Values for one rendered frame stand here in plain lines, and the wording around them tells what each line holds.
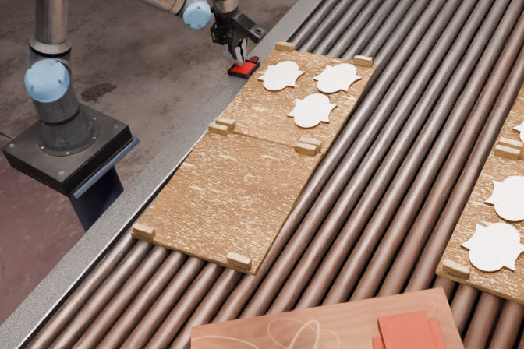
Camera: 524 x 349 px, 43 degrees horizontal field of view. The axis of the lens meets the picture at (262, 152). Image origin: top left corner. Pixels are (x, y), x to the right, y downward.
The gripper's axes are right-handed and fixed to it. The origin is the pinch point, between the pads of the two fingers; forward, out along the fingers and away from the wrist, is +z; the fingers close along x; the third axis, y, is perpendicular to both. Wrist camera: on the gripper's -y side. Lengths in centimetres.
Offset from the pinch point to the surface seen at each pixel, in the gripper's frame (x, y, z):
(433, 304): 66, -85, -10
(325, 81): -0.3, -29.1, -0.3
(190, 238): 66, -25, 1
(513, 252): 40, -94, 0
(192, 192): 53, -16, 1
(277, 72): 0.9, -13.4, -0.3
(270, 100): 12.4, -17.3, 0.8
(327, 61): -10.9, -24.6, 0.8
